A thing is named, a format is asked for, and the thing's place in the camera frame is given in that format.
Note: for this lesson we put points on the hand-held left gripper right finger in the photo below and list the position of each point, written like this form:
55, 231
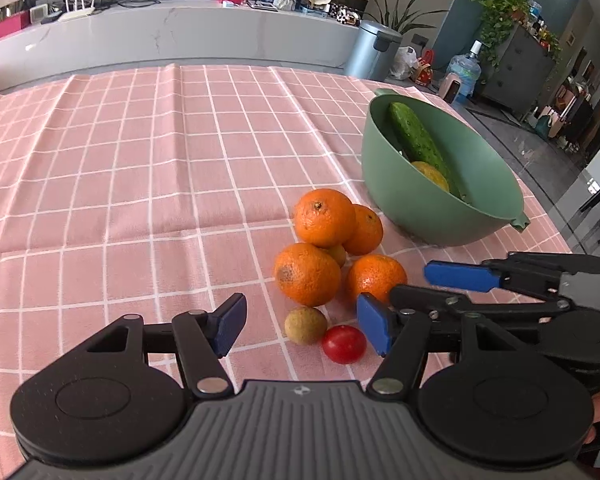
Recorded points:
375, 325

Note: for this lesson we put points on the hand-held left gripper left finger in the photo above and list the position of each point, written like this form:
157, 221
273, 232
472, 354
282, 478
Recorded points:
227, 322

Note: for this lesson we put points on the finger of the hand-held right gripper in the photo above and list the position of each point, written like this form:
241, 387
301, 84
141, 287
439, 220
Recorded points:
460, 276
430, 297

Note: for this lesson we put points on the red cherry tomato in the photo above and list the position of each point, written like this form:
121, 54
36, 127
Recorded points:
344, 344

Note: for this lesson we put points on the small kumquat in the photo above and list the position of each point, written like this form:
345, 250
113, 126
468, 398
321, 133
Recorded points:
337, 254

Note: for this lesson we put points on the orange with brown spot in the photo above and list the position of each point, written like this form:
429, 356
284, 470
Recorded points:
307, 275

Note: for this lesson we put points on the green plastic bowl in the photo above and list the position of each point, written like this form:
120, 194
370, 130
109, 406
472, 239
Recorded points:
405, 200

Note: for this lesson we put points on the yellow lemon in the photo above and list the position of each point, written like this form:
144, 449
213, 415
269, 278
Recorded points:
430, 175

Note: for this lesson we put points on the green cucumber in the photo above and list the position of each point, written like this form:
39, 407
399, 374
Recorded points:
415, 135

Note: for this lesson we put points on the pink checked tablecloth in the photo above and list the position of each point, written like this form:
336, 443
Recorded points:
130, 185

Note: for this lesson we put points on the small pink heater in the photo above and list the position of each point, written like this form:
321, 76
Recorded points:
451, 87

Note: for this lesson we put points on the large blue water bottle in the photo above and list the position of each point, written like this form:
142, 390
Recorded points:
464, 72

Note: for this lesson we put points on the red festive ornament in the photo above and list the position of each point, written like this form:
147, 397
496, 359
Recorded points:
424, 71

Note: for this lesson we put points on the grey drawer cabinet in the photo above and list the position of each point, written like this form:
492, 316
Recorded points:
520, 72

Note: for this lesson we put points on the white plastic bag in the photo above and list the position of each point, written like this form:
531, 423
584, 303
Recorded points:
404, 62

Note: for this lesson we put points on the blue-grey pedal trash can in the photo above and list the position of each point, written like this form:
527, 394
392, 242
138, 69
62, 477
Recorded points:
370, 50

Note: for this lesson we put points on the trailing pothos plant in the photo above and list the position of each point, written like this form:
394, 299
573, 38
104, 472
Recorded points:
497, 15

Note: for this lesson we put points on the cluster of small bottles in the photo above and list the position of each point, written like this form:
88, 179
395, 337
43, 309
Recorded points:
542, 22

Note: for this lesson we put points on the snake plant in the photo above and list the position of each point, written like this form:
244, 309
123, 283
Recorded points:
400, 12

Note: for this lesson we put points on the cow figurines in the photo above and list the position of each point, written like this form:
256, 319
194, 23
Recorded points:
346, 14

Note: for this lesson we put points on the grey marble media console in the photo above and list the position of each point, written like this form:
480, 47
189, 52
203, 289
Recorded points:
180, 35

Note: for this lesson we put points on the white wifi router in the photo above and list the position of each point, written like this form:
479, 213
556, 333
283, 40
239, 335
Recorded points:
77, 10

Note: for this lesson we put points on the small white device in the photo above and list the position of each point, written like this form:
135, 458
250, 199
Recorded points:
40, 13

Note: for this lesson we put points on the magenta box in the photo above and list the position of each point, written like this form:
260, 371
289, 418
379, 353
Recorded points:
10, 26

